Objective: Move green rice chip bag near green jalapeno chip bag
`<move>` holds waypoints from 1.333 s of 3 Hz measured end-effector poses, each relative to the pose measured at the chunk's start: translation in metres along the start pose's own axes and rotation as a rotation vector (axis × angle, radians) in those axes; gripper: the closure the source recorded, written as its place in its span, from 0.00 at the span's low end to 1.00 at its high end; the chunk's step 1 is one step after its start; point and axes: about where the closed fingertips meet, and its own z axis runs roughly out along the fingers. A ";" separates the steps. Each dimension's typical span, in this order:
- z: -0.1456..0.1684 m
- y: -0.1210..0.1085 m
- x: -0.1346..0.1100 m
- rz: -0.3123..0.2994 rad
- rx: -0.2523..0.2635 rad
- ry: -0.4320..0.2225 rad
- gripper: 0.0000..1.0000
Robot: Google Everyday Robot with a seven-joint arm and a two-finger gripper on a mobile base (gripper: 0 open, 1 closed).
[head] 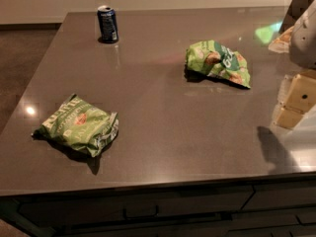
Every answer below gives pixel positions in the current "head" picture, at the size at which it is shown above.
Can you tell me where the blue soda can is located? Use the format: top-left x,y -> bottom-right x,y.
97,5 -> 119,43

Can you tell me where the dark cabinet drawer with handle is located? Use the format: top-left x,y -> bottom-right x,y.
19,188 -> 252,227

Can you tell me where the dark right cabinet drawer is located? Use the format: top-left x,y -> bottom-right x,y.
243,181 -> 316,210

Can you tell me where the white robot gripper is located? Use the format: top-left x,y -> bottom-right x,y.
269,0 -> 316,129

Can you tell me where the green jalapeno chip bag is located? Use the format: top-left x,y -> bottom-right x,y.
33,94 -> 119,157

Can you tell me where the green rice chip bag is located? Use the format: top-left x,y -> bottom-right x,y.
186,40 -> 251,89

